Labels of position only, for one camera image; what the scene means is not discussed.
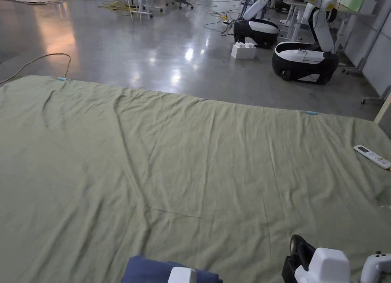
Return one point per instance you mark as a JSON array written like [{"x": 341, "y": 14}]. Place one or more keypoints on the white block-shaped box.
[{"x": 243, "y": 52}]

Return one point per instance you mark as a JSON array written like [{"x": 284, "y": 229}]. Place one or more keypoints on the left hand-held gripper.
[{"x": 182, "y": 276}]

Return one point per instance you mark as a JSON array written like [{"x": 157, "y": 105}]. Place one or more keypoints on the white power strip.
[{"x": 226, "y": 22}]

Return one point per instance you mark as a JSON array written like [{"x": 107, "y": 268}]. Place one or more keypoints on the white desk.
[{"x": 291, "y": 20}]

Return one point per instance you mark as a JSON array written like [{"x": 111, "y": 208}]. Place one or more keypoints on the dark blue garment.
[{"x": 146, "y": 270}]

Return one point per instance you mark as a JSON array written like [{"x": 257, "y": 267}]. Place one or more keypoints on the white and black robot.
[
  {"x": 305, "y": 58},
  {"x": 259, "y": 28}
]

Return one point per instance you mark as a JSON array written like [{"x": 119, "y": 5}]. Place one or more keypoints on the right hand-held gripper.
[{"x": 330, "y": 266}]

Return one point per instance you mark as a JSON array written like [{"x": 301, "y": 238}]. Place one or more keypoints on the white hand controller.
[{"x": 374, "y": 269}]

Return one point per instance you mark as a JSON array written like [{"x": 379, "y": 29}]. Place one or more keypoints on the bed with pale green sheet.
[{"x": 171, "y": 161}]

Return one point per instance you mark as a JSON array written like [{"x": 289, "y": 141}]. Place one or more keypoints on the white remote control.
[{"x": 372, "y": 156}]

